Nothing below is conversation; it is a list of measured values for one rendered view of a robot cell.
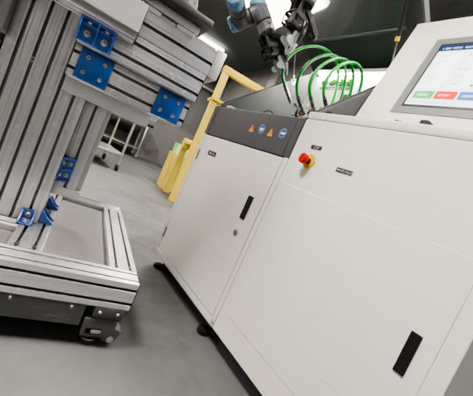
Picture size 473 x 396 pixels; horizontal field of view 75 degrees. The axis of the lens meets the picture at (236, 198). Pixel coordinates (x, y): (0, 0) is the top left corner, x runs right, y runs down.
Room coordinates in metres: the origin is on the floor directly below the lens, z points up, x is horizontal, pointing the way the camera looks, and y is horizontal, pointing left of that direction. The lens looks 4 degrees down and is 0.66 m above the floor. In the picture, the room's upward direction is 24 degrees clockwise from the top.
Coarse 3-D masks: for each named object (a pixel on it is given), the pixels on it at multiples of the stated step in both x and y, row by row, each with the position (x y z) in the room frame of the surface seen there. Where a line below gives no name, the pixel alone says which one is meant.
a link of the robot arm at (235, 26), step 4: (248, 8) 1.47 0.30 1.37; (248, 12) 1.46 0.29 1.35; (228, 16) 1.48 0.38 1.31; (244, 16) 1.42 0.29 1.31; (248, 16) 1.46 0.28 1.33; (228, 20) 1.47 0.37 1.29; (232, 20) 1.46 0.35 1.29; (236, 20) 1.43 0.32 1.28; (240, 20) 1.43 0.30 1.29; (244, 20) 1.45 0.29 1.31; (248, 20) 1.47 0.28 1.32; (252, 20) 1.48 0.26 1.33; (232, 24) 1.47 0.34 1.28; (236, 24) 1.47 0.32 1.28; (240, 24) 1.46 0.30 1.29; (244, 24) 1.48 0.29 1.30; (248, 24) 1.49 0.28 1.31; (252, 24) 1.50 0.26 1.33; (232, 28) 1.48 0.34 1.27; (236, 28) 1.48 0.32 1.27; (240, 28) 1.49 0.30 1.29
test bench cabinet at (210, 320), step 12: (276, 180) 1.17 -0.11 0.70; (180, 192) 1.70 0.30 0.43; (264, 204) 1.17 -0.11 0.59; (252, 228) 1.17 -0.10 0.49; (156, 252) 1.68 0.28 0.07; (156, 264) 1.66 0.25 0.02; (168, 264) 1.55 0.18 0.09; (240, 264) 1.16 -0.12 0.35; (180, 276) 1.44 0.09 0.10; (180, 288) 1.52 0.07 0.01; (228, 288) 1.16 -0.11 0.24; (192, 300) 1.30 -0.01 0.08; (204, 312) 1.22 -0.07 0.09; (216, 312) 1.17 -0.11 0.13; (204, 324) 1.26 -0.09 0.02; (216, 336) 1.23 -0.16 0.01
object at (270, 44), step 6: (270, 30) 1.47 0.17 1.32; (258, 36) 1.48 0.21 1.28; (264, 36) 1.47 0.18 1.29; (270, 36) 1.49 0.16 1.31; (264, 42) 1.49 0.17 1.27; (270, 42) 1.49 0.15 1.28; (276, 42) 1.47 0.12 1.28; (264, 48) 1.48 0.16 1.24; (270, 48) 1.47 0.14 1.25; (276, 48) 1.48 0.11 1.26; (270, 54) 1.46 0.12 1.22; (276, 54) 1.47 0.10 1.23; (264, 60) 1.52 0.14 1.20
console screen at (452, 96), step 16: (432, 48) 1.24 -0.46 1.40; (448, 48) 1.19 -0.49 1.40; (464, 48) 1.15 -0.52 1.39; (432, 64) 1.20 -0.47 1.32; (448, 64) 1.15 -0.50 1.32; (464, 64) 1.11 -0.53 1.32; (416, 80) 1.20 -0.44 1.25; (432, 80) 1.16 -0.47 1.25; (448, 80) 1.11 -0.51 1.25; (464, 80) 1.07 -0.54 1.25; (400, 96) 1.21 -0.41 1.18; (416, 96) 1.16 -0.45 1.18; (432, 96) 1.12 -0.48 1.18; (448, 96) 1.08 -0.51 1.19; (464, 96) 1.04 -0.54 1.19; (400, 112) 1.17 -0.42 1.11; (416, 112) 1.12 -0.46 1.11; (432, 112) 1.08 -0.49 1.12; (448, 112) 1.05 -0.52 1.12; (464, 112) 1.01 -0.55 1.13
